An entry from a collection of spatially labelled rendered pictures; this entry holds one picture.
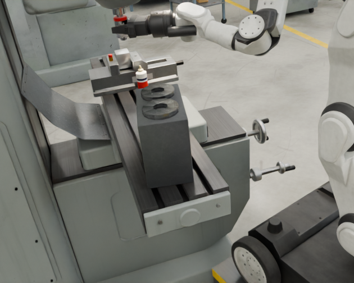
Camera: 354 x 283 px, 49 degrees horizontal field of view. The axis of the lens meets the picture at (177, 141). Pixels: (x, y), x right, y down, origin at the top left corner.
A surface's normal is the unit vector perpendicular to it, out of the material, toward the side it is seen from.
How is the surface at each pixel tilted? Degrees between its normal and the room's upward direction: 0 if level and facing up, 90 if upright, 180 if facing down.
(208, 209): 90
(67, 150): 0
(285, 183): 0
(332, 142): 90
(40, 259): 89
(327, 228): 0
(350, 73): 90
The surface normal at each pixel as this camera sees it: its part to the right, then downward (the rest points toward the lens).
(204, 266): -0.10, -0.85
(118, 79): 0.27, 0.48
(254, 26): -0.42, -0.25
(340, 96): -0.82, 0.37
